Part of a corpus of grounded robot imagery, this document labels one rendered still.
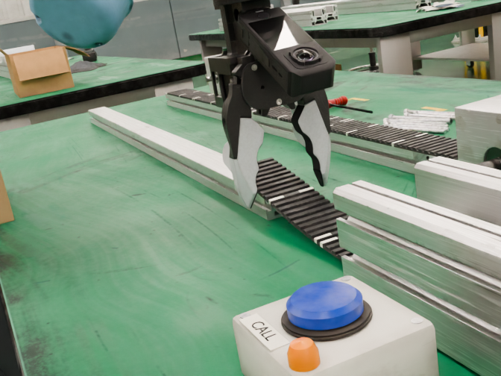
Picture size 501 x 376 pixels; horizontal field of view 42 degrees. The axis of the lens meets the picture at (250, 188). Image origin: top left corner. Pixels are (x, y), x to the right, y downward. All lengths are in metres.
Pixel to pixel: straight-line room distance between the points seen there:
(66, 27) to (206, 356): 0.29
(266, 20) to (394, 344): 0.37
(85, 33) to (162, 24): 11.32
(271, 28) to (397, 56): 2.48
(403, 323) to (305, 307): 0.05
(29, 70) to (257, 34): 1.96
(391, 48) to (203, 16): 9.25
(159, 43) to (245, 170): 11.24
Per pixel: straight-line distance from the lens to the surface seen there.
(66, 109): 2.54
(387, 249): 0.44
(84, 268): 0.67
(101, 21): 0.56
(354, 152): 0.88
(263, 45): 0.59
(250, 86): 0.63
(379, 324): 0.35
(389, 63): 3.05
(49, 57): 2.54
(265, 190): 0.68
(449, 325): 0.41
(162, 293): 0.57
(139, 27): 11.77
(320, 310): 0.34
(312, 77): 0.56
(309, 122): 0.66
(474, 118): 0.63
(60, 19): 0.57
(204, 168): 0.84
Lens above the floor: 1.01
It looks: 16 degrees down
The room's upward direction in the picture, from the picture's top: 10 degrees counter-clockwise
